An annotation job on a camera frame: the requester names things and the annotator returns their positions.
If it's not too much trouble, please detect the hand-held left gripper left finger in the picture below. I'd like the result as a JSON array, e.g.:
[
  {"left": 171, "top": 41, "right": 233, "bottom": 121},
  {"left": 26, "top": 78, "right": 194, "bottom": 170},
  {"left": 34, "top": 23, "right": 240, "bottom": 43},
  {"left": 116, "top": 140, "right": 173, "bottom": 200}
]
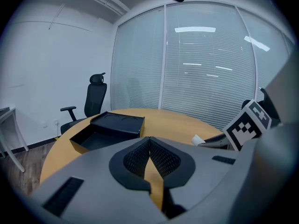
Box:
[{"left": 108, "top": 136, "right": 151, "bottom": 192}]

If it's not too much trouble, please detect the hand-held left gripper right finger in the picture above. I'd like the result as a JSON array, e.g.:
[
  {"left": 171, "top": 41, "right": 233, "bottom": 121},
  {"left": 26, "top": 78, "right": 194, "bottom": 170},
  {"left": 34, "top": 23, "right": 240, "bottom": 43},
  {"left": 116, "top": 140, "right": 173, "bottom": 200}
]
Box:
[{"left": 149, "top": 136, "right": 196, "bottom": 220}]

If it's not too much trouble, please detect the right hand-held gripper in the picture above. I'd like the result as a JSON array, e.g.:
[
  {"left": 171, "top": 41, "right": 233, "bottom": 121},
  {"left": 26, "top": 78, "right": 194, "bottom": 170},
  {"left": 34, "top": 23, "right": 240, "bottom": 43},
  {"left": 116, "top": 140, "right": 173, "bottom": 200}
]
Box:
[{"left": 198, "top": 99, "right": 272, "bottom": 152}]

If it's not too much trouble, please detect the small white item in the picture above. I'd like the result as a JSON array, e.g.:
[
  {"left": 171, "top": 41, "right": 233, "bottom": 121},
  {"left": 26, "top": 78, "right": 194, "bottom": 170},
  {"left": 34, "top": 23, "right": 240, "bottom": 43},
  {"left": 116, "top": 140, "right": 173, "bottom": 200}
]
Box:
[{"left": 192, "top": 134, "right": 204, "bottom": 147}]

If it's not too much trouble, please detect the black box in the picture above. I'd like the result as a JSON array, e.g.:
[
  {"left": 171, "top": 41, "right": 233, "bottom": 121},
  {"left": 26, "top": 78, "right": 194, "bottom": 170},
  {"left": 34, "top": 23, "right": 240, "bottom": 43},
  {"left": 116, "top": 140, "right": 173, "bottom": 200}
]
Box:
[{"left": 69, "top": 111, "right": 146, "bottom": 154}]

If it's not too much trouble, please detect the glass partition with blinds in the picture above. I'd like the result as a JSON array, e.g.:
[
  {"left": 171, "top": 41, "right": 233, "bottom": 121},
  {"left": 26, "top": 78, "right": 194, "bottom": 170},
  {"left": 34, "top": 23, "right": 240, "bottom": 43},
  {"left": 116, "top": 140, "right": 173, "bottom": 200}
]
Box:
[{"left": 110, "top": 1, "right": 296, "bottom": 131}]

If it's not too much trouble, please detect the black mesh office chair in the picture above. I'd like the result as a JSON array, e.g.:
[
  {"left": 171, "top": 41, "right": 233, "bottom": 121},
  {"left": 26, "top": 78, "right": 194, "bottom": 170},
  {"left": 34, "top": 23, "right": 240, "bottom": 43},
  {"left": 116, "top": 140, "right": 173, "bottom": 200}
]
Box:
[{"left": 60, "top": 72, "right": 108, "bottom": 135}]

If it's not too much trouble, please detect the white metal desk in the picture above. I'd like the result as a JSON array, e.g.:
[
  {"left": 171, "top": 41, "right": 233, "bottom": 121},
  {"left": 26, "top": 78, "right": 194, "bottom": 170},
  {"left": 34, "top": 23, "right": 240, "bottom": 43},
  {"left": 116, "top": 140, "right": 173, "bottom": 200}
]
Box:
[{"left": 0, "top": 106, "right": 30, "bottom": 173}]

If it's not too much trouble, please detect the white ceiling pipe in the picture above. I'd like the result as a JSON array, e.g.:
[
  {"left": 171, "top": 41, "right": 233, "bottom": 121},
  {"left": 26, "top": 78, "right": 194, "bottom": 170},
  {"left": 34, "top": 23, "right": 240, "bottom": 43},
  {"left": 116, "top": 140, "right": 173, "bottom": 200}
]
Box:
[{"left": 83, "top": 0, "right": 131, "bottom": 16}]

